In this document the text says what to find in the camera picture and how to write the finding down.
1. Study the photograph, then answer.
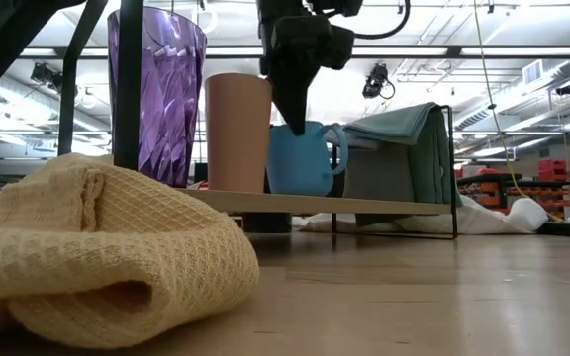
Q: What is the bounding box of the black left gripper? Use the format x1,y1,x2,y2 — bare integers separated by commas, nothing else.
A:
257,0,333,137

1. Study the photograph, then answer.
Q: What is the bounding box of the blue mug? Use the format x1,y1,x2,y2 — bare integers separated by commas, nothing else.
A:
265,121,350,198

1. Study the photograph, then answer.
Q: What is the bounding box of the peach plastic cup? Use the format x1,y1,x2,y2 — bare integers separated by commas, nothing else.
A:
204,72,274,195

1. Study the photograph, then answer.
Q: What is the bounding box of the purple faceted plastic tumbler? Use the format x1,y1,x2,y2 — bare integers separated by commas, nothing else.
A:
106,5,209,189

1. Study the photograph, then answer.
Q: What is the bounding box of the red storage bin stack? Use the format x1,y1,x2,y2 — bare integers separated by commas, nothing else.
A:
536,157,570,183

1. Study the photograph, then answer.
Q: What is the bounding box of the teal cloth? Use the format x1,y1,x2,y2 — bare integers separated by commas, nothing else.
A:
342,101,464,210

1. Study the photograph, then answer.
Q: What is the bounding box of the white crumpled cloth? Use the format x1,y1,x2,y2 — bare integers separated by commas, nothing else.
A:
298,195,549,235

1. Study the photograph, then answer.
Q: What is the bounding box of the yellow waffle cloth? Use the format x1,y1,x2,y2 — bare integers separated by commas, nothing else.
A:
0,152,261,351

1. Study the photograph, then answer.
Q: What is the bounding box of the orange bin shelving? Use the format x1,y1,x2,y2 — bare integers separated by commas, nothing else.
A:
455,170,570,220

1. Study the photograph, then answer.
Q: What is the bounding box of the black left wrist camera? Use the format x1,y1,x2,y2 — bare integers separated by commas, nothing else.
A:
332,24,356,71

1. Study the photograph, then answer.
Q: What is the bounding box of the wooden shelf with black frame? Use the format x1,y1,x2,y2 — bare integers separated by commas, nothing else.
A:
56,0,460,241

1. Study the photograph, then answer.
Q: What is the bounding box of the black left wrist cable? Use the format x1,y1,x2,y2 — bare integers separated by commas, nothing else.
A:
352,0,411,41

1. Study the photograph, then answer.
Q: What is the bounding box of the yellow hanging cable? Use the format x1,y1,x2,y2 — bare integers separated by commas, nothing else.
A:
472,0,566,223

